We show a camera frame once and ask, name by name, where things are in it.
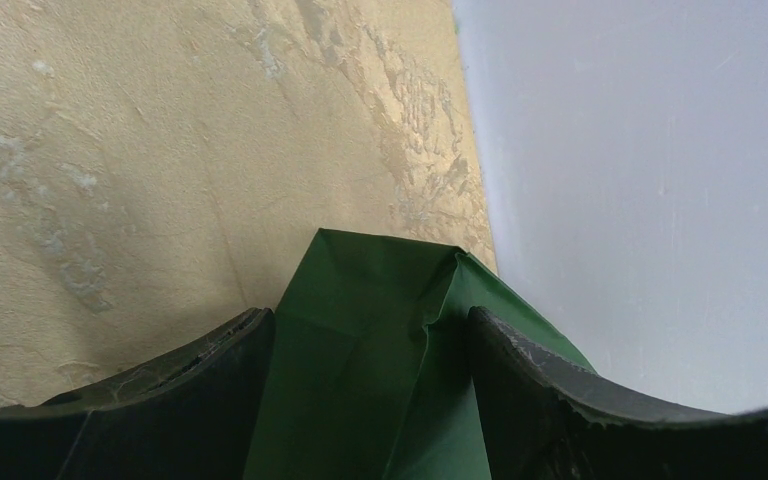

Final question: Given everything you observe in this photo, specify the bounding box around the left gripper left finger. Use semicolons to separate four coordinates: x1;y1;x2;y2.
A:
0;308;276;479

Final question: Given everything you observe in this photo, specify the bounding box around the green paper bag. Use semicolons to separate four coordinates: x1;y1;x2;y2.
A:
244;229;587;479

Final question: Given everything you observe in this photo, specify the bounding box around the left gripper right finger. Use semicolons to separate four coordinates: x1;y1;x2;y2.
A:
467;307;768;479

